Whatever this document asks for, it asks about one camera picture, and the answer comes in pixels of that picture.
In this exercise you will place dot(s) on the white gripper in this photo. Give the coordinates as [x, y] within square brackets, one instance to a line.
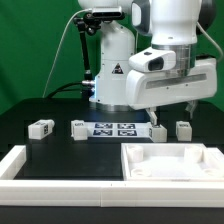
[146, 90]

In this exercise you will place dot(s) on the white square tabletop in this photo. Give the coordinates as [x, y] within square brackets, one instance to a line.
[171, 162]

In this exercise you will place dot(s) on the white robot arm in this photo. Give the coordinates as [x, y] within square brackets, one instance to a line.
[149, 53]

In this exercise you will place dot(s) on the fiducial marker sheet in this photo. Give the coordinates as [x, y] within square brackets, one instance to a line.
[117, 130]

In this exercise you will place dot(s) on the white U-shaped fence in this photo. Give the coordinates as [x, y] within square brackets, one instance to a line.
[101, 193]

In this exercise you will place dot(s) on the grey camera on mount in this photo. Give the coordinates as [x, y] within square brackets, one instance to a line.
[108, 13]

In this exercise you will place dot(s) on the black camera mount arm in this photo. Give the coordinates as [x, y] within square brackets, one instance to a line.
[86, 25]

